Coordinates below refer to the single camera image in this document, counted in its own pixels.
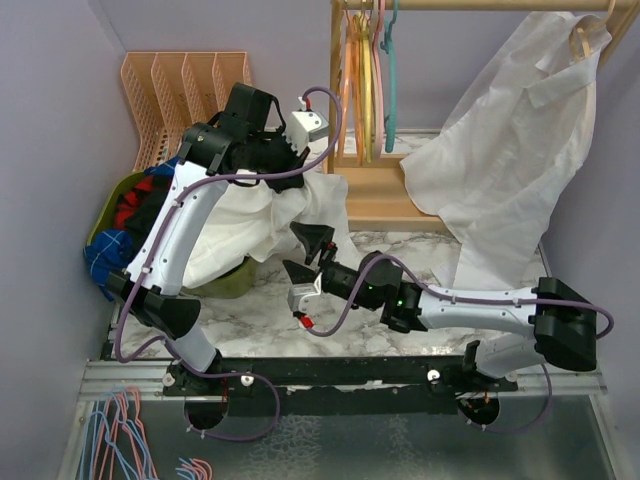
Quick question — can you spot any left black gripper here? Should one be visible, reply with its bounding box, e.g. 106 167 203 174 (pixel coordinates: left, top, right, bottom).
247 125 311 194

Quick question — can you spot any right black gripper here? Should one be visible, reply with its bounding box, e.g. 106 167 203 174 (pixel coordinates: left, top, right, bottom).
283 222 380 311

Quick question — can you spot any teal hanger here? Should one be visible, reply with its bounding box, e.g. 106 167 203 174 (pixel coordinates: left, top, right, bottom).
379 0 399 153

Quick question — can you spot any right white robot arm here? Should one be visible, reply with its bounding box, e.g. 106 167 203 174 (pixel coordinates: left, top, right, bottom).
283 221 597 391

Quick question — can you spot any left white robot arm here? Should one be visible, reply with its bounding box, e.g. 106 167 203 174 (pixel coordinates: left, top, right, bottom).
106 83 305 395

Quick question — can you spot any pink hanger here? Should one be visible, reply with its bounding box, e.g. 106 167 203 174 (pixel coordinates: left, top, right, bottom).
371 0 385 160

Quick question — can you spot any orange hanger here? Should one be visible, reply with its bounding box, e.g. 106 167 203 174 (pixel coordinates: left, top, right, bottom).
336 12 363 165

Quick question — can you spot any yellow hanger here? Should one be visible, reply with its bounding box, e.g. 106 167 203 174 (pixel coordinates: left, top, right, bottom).
349 14 374 165

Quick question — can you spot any hung white shirt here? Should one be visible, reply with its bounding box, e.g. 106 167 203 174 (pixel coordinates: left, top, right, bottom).
401 12 611 290

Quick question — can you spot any wooden hanger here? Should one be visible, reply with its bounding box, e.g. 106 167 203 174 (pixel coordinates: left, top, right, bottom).
569 0 616 62

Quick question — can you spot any green laundry basket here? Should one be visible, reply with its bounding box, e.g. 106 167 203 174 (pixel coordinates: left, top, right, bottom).
86 171 257 299

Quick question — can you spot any wooden clothes rack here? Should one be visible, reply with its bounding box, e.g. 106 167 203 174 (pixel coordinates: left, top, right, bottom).
323 1 639 232

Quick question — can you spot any peach file organizer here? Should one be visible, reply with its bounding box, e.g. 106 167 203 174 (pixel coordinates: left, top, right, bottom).
120 51 252 171

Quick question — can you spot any black garment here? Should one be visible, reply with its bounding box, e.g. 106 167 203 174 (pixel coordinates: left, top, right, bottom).
124 175 172 253

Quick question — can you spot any red garment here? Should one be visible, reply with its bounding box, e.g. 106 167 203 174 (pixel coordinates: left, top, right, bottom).
113 176 153 230

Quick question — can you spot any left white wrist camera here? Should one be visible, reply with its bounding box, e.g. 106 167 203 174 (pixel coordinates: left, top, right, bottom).
285 97 329 152

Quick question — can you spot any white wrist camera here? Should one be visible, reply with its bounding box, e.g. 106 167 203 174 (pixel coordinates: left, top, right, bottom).
287 275 322 329
285 97 329 152

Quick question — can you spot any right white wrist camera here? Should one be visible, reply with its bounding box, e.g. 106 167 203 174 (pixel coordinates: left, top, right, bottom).
287 275 322 329

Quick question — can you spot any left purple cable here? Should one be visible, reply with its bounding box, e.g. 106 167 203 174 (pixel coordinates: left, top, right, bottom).
113 87 344 444

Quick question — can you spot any purple cable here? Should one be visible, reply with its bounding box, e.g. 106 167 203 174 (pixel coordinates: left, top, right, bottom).
302 253 615 434
113 87 344 444

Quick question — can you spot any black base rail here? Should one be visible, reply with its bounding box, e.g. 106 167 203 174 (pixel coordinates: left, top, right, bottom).
163 355 517 417

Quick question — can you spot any pile of wire hangers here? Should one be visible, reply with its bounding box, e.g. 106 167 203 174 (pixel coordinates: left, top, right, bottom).
77 387 214 480

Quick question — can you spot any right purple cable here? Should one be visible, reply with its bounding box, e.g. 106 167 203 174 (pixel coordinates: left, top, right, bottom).
302 253 615 434

